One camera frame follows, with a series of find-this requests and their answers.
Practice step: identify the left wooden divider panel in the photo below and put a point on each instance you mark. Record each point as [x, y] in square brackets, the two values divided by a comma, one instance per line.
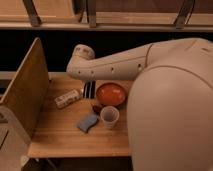
[23, 98]

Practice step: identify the wooden shelf rail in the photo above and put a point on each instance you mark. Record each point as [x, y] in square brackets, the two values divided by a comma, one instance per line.
[108, 15]

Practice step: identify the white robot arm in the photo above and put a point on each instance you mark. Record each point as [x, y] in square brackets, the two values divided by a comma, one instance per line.
[170, 103]

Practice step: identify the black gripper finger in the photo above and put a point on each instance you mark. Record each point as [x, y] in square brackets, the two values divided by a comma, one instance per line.
[92, 89]
[86, 88]

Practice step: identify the small white bottle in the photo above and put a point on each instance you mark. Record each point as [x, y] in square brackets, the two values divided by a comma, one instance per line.
[68, 98]

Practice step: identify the orange bowl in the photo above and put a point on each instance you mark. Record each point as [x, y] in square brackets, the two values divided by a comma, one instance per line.
[111, 94]

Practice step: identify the small brown object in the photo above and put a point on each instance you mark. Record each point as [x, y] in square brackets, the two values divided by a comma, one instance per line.
[97, 109]

